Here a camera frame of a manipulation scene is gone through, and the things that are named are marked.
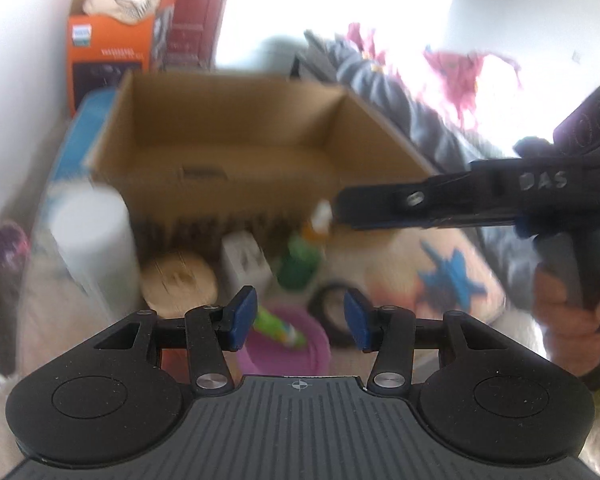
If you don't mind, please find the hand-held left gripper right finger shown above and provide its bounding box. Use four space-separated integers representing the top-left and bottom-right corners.
343 287 506 395

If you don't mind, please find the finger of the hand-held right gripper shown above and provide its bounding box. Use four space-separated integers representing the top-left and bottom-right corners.
332 172 483 223
350 216 521 232

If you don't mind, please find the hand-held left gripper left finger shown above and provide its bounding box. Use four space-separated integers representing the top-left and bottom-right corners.
94 286 258 395

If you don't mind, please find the black ring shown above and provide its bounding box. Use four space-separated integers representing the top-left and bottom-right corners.
307 282 361 348

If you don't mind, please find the green glue stick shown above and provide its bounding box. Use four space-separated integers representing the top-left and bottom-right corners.
252 307 308 348

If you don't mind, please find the white charger plug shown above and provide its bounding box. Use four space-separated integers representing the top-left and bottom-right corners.
221 232 273 293

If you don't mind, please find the purple plastic bowl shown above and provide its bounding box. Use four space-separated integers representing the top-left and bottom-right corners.
237 305 331 376

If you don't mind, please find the brown jar with wooden lid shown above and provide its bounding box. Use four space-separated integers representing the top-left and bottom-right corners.
141 250 218 318

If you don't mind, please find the green dropper bottle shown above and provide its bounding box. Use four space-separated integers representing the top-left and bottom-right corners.
277 200 333 288

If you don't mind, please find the white plastic jar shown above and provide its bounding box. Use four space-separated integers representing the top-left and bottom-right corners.
50 187 141 306

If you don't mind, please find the brown cardboard box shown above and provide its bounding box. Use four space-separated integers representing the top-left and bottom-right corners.
82 71 438 256

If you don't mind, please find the person's right hand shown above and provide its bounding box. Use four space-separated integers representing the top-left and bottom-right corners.
532 260 600 368

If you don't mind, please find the blue printed table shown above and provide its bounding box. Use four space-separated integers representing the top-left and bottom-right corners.
20 87 506 376

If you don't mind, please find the grey clothing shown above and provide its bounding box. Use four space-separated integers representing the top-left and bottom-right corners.
305 30 481 171

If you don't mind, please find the pink cloth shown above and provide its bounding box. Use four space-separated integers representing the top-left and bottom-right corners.
347 22 523 126

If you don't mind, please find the red wooden door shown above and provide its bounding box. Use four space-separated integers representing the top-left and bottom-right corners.
162 0 236 68

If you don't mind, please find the orange appliance box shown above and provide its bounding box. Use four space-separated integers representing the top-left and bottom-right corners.
65 0 183 116

